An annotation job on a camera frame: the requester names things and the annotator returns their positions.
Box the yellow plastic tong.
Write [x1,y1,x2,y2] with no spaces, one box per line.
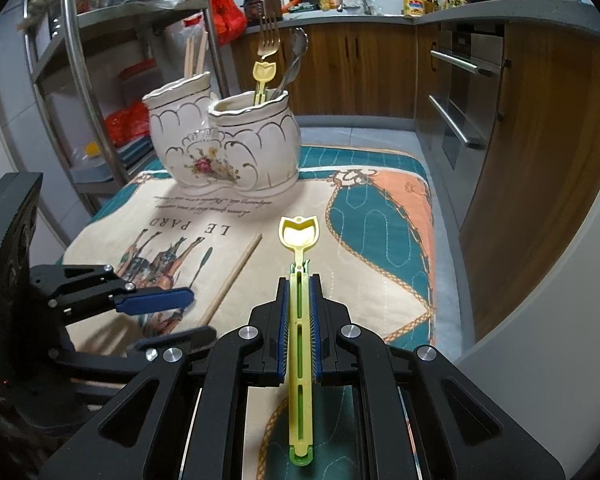
[278,216,320,467]
[252,61,277,105]

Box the wooden chopstick on mat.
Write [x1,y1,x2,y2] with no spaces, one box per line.
[198,233,262,326]

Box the patterned table mat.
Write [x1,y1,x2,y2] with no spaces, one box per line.
[59,145,438,480]

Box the red plastic bag low shelf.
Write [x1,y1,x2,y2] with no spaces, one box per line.
[105,101,150,148]

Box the white double ceramic utensil holder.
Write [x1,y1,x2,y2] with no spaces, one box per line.
[143,72,301,197]

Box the wooden chopstick in holder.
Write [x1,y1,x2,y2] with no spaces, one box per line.
[183,36,195,79]
[194,30,208,75]

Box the metal shelf rack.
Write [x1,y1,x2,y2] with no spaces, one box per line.
[18,0,221,214]

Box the silver spoon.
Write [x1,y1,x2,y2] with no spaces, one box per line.
[271,27,309,100]

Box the gold fork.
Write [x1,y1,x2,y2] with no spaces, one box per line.
[258,12,280,61]

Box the red hanging plastic bag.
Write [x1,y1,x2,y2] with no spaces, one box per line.
[210,0,247,46]

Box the yellow oil bottle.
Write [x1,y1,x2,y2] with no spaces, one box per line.
[403,0,426,18]

